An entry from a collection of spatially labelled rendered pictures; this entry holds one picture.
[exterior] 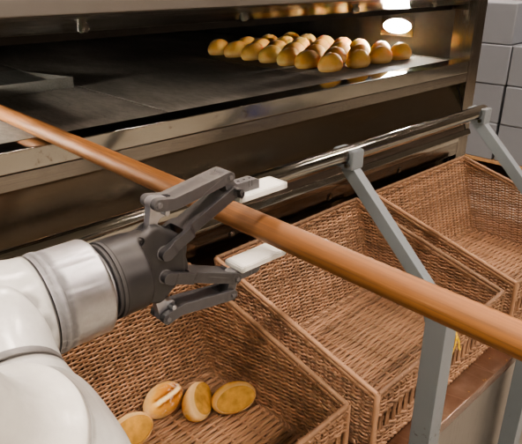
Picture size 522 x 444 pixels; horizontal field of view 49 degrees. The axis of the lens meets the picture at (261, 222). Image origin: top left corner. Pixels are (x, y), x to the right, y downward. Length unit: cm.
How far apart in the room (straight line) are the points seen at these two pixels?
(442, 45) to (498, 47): 238
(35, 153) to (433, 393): 81
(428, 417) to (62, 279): 79
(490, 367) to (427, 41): 119
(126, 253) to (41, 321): 10
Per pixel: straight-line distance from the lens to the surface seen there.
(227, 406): 126
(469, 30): 214
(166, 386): 127
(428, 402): 111
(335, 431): 111
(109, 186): 118
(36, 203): 112
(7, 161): 106
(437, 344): 103
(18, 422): 32
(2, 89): 154
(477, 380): 148
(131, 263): 52
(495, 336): 50
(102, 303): 50
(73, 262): 50
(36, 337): 45
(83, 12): 92
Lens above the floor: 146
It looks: 24 degrees down
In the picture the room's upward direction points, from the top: straight up
